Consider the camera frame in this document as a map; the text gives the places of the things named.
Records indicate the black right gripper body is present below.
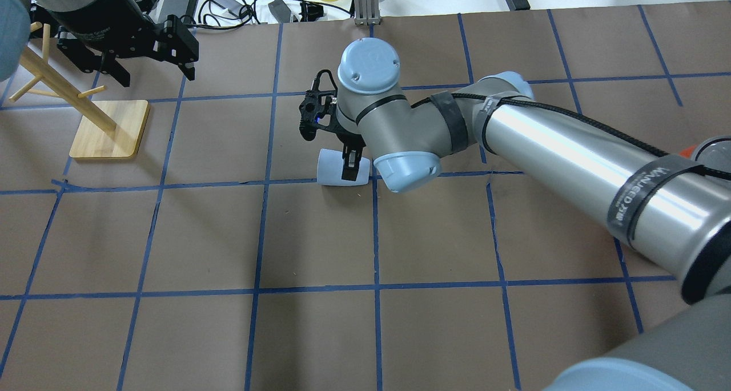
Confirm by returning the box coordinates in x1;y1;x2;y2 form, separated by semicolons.
328;108;366;148

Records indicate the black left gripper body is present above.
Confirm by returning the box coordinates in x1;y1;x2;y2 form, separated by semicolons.
57;15;199;74

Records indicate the white plastic cup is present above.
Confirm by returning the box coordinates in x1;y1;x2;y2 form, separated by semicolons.
316;148;372;187

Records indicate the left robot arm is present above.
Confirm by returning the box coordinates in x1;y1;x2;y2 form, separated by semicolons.
2;0;199;87

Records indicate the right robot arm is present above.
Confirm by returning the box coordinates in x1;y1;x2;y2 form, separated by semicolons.
334;38;730;390

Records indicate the black power adapter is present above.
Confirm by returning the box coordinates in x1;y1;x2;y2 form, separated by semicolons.
151;0;198;25

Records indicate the small black adapter box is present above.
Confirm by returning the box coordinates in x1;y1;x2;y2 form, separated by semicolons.
267;0;298;23

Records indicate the orange cylindrical can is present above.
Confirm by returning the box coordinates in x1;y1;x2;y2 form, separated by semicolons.
678;145;697;160

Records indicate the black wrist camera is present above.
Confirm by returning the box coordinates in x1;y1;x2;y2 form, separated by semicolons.
299;69;339;142

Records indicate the black cable bundle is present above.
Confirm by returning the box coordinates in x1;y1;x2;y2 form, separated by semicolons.
197;0;352;31

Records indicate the aluminium profile post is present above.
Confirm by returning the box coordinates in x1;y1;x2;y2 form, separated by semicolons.
352;0;381;26

